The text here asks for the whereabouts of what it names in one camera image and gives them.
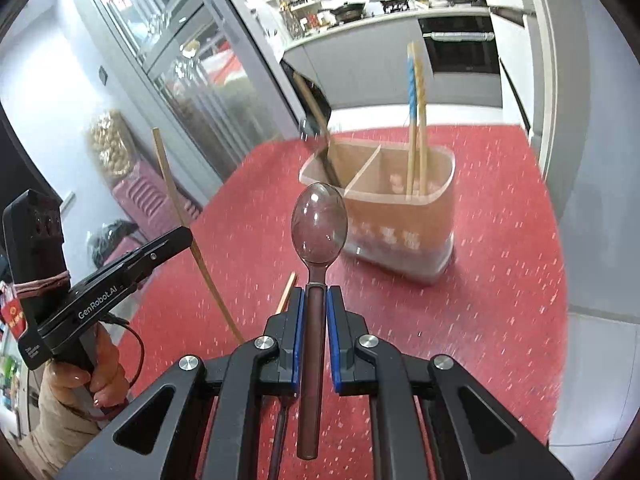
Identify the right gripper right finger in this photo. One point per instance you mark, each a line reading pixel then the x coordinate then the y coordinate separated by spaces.
pixel 364 365

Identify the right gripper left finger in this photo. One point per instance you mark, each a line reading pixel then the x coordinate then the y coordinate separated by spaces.
pixel 268 365

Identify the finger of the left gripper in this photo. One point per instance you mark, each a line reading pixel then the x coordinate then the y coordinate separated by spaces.
pixel 140 264

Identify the grey transparent spoon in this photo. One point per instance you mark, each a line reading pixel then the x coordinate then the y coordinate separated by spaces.
pixel 319 228

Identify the plain wooden chopstick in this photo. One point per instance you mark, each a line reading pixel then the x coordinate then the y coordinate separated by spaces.
pixel 195 250

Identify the left hand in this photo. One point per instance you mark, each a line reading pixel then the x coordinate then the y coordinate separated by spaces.
pixel 106 383

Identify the wooden chopstick on table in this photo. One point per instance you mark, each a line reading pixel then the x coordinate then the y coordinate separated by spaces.
pixel 283 302

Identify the pink plastic stool stack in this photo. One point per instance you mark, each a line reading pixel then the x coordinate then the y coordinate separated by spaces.
pixel 142 194

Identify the bag of nuts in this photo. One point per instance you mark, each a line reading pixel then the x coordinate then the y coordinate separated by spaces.
pixel 112 146

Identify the pink cutlery holder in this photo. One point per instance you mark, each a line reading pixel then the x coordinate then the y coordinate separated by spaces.
pixel 410 235

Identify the black garbage bag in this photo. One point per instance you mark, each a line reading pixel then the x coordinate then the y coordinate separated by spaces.
pixel 311 122

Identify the glass sliding door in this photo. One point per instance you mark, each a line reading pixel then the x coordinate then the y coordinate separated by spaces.
pixel 204 73

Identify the yellow patterned chopstick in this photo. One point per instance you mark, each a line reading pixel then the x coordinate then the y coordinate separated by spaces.
pixel 420 108

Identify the blue patterned chopstick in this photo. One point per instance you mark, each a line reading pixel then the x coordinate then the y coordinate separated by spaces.
pixel 413 114

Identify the black built-in oven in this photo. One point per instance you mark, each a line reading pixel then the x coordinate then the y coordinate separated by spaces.
pixel 461 44

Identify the black wok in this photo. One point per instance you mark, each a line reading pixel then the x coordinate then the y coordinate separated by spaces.
pixel 348 12

